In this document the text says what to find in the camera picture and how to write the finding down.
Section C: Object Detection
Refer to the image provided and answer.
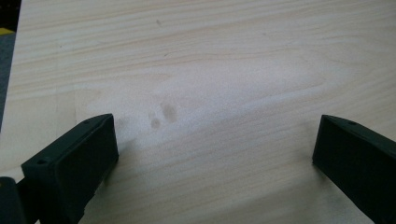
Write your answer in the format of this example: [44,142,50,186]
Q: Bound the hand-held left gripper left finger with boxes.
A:
[21,113,120,224]

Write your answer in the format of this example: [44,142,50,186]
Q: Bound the black yellow striped stand base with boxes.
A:
[0,0,21,35]

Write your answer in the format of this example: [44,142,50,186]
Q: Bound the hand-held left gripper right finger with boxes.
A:
[312,114,396,224]

